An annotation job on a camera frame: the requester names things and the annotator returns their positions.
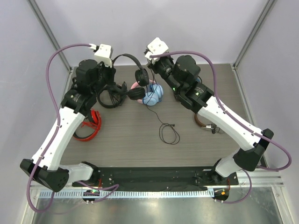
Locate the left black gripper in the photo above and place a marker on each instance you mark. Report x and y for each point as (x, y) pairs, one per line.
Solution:
(111, 72)

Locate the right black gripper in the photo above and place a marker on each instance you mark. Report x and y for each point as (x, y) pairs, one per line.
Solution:
(156, 66)

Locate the black wired on-ear headphones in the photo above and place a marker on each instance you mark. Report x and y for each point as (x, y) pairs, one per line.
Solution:
(137, 91)

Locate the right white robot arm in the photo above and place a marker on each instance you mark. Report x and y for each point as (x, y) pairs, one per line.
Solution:
(202, 100)

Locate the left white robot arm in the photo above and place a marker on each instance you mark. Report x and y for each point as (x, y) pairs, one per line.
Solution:
(44, 167)

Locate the pink blue cat-ear headphones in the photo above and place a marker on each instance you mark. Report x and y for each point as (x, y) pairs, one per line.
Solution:
(153, 94)

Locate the red headphones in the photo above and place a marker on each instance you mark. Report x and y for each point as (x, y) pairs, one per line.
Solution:
(94, 122)

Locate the brown leather headphones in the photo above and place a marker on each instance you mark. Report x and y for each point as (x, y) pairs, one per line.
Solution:
(213, 128)

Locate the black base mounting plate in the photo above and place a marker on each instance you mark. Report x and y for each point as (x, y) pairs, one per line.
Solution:
(155, 172)

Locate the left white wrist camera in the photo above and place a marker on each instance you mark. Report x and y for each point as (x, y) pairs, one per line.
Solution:
(102, 54)

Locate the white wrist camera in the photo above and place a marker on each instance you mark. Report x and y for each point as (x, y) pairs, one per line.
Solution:
(156, 47)
(102, 54)

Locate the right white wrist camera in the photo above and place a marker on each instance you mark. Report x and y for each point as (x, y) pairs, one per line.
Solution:
(156, 47)

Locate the slotted cable duct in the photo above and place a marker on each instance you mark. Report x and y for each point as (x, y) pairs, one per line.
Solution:
(93, 194)

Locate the aluminium rail front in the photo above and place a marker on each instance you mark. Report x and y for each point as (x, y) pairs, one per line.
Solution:
(261, 180)

